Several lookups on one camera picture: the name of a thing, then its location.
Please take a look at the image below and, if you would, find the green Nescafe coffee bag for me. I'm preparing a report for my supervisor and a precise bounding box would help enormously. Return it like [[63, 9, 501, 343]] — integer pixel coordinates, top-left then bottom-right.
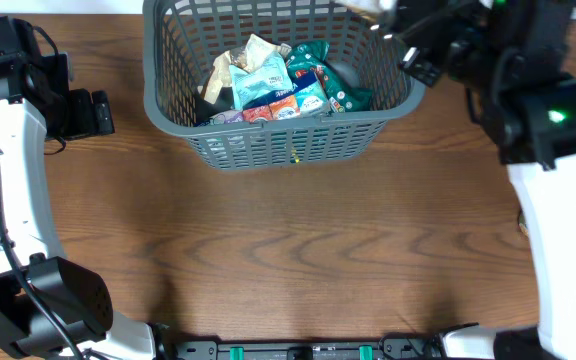
[[286, 40, 372, 113]]

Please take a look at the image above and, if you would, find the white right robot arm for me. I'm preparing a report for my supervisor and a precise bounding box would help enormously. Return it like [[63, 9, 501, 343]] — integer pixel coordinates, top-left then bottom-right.
[[369, 0, 576, 359]]

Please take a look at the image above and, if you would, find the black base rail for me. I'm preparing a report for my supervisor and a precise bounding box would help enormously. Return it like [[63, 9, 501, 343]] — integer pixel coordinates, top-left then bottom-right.
[[166, 337, 443, 360]]

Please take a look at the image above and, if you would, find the Kleenex tissue multipack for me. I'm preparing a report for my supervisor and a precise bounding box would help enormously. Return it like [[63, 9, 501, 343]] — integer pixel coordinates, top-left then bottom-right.
[[199, 71, 331, 126]]

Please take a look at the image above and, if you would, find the mint green wipes packet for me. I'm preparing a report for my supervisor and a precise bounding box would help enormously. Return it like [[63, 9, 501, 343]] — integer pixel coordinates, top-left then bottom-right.
[[229, 51, 293, 110]]

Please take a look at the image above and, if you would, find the grey plastic basket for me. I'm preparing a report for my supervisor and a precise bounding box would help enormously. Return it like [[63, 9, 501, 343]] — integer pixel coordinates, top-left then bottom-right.
[[142, 0, 425, 170]]

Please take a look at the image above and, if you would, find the beige paper snack bag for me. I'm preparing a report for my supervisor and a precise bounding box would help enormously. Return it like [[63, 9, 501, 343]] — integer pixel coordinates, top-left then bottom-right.
[[198, 34, 292, 104]]

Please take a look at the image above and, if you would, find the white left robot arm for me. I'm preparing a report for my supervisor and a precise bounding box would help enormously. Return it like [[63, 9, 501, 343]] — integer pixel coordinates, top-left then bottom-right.
[[0, 16, 157, 359]]

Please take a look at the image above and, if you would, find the green lid jar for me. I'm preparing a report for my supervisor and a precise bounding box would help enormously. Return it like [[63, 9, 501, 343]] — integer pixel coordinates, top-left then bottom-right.
[[517, 210, 529, 238]]

